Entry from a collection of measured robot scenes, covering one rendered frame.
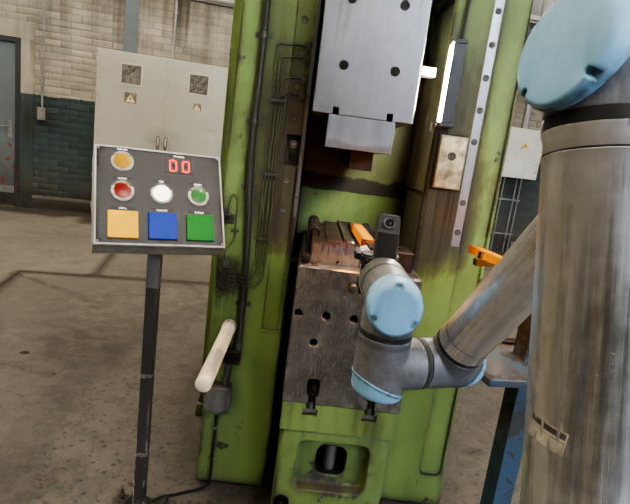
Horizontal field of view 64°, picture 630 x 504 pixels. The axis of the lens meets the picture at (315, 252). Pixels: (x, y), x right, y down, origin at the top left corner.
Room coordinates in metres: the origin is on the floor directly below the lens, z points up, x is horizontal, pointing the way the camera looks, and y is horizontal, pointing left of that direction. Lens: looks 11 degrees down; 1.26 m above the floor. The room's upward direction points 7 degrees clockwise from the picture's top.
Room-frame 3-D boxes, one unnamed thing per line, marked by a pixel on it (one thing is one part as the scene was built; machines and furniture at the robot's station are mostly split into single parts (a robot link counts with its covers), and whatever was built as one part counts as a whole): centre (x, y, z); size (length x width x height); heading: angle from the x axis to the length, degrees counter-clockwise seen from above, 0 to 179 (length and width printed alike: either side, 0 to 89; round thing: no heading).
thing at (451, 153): (1.69, -0.40, 1.27); 0.09 x 0.02 x 0.17; 92
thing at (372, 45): (1.76, -0.12, 1.56); 0.42 x 0.39 x 0.40; 2
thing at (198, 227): (1.38, 0.32, 1.01); 0.07 x 0.05 x 0.07; 117
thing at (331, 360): (1.77, -0.14, 0.69); 0.56 x 0.38 x 0.45; 2
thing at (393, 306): (0.82, -0.14, 1.03); 0.12 x 0.09 x 0.10; 2
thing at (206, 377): (1.44, 0.25, 0.62); 0.44 x 0.05 x 0.05; 2
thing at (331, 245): (1.76, -0.08, 0.96); 0.42 x 0.20 x 0.09; 2
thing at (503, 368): (1.35, -0.63, 0.75); 0.40 x 0.30 x 0.02; 101
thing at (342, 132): (1.76, -0.08, 1.32); 0.42 x 0.20 x 0.10; 2
